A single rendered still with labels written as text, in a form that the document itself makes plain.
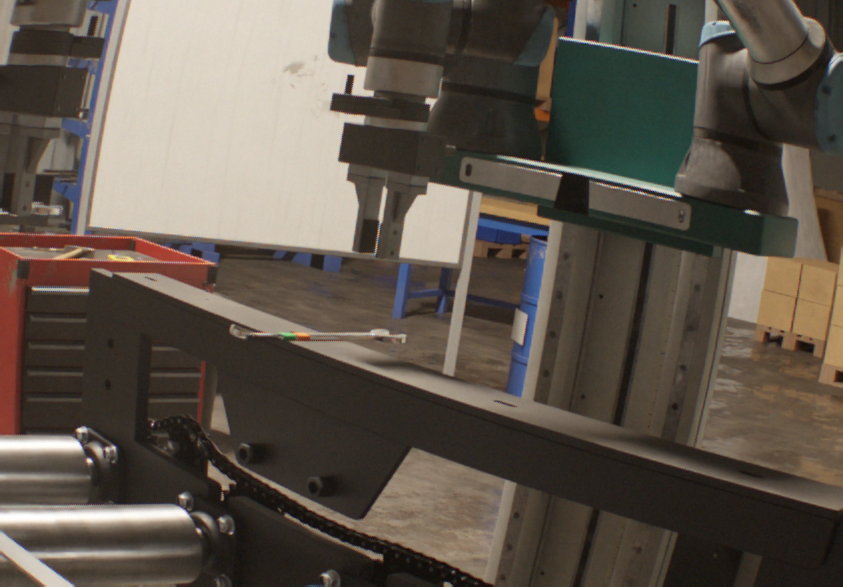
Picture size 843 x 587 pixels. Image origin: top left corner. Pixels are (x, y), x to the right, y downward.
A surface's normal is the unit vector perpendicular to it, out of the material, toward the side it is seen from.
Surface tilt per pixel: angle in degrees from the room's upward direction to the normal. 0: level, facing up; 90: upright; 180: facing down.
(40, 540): 53
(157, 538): 59
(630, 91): 90
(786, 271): 90
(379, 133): 90
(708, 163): 70
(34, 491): 99
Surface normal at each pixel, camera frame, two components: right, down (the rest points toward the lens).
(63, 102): 0.88, 0.18
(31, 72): -0.45, 0.04
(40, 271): 0.70, 0.19
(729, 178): -0.24, -0.27
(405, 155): -0.70, -0.02
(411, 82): 0.26, 0.15
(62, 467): 0.70, -0.25
